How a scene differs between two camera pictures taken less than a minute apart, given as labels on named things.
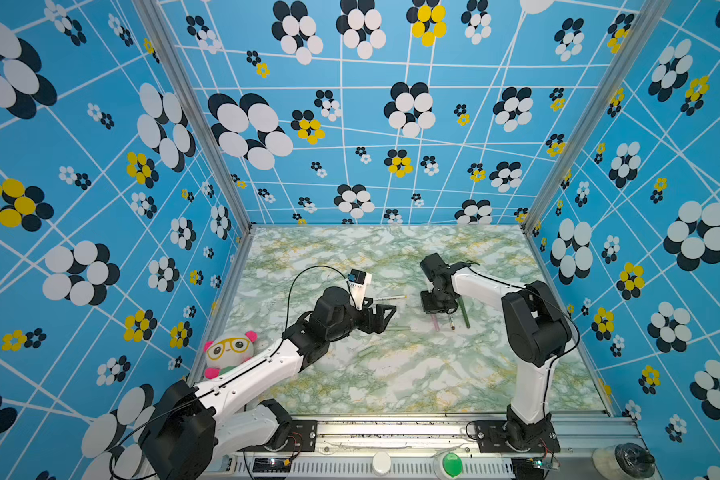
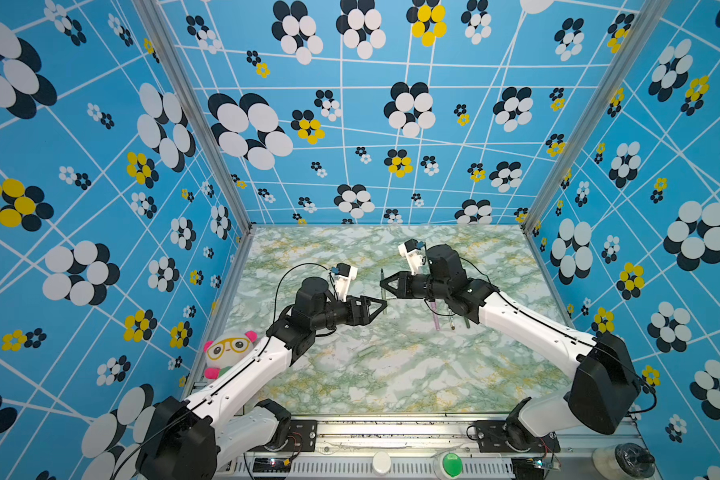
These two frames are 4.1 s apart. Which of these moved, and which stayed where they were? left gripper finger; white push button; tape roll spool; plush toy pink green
Moved: left gripper finger
Stayed: white push button; plush toy pink green; tape roll spool
